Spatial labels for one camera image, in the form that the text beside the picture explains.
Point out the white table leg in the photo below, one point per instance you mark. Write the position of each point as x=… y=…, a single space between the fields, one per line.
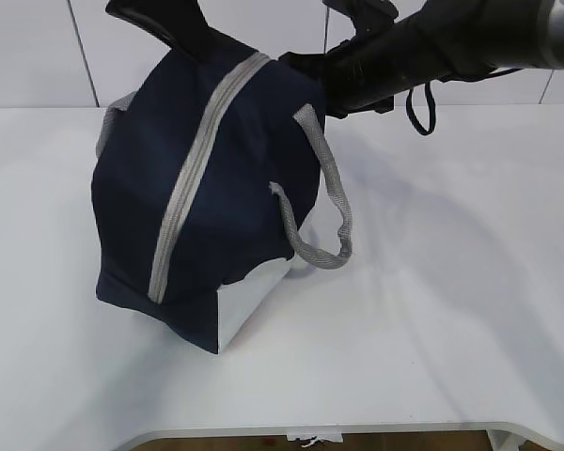
x=501 y=440

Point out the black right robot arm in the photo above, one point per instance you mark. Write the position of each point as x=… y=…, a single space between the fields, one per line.
x=463 y=41

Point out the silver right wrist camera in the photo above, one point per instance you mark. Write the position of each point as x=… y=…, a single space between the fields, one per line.
x=367 y=16

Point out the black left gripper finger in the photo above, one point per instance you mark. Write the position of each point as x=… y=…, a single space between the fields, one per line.
x=180 y=25

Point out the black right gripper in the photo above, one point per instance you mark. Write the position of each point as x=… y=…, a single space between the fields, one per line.
x=353 y=74

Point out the navy and white lunch bag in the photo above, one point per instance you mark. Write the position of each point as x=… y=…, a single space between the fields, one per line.
x=211 y=179

